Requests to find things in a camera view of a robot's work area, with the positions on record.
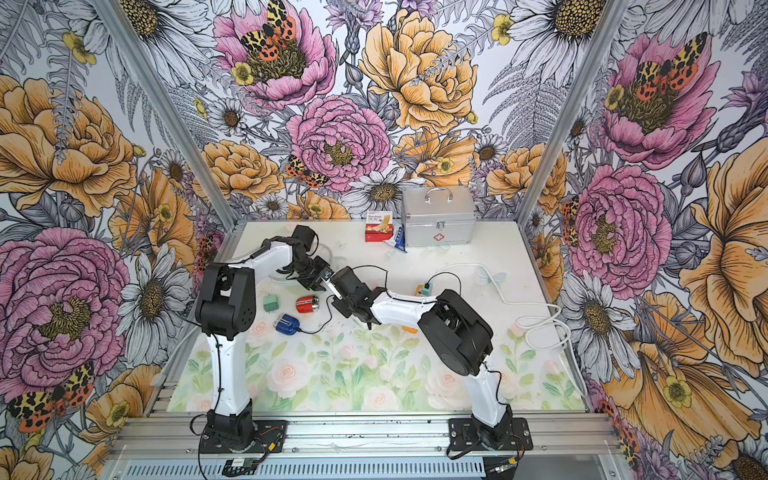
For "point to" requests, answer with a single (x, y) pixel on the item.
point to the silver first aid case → (442, 215)
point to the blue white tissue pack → (399, 239)
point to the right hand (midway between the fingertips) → (345, 298)
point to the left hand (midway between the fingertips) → (332, 286)
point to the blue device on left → (286, 324)
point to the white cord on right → (561, 347)
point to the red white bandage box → (379, 226)
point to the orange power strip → (410, 330)
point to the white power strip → (328, 284)
